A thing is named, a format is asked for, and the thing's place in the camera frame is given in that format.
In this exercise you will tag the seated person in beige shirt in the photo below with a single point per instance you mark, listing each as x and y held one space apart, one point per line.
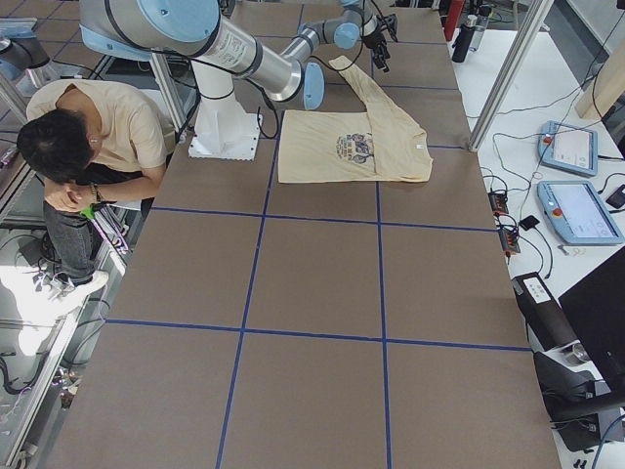
93 142

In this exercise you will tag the blue teach pendant tablet near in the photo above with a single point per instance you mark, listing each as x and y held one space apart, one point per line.
577 214

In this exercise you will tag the clear water bottle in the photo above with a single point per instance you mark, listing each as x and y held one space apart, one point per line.
483 14

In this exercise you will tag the beige long-sleeve printed shirt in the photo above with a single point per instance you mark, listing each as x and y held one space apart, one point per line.
384 143

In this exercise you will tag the black computer monitor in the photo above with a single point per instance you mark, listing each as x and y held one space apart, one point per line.
594 308

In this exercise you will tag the black thermos bottle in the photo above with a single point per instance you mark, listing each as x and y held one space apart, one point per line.
464 39

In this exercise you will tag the blue teach pendant tablet far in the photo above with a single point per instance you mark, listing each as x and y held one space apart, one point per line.
569 148

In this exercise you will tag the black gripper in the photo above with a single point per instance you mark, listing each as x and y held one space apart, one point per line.
376 40

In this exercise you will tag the grey aluminium frame post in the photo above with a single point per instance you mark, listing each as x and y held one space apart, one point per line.
537 12

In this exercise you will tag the brown paper roll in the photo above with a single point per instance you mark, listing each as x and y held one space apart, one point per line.
542 312

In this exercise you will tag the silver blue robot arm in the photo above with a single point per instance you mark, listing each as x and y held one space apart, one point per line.
134 30
361 21

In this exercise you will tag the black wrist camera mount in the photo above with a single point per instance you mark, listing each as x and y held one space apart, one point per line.
388 23

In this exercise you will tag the blue teach pendant tablet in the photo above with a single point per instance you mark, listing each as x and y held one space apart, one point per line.
577 214
569 148

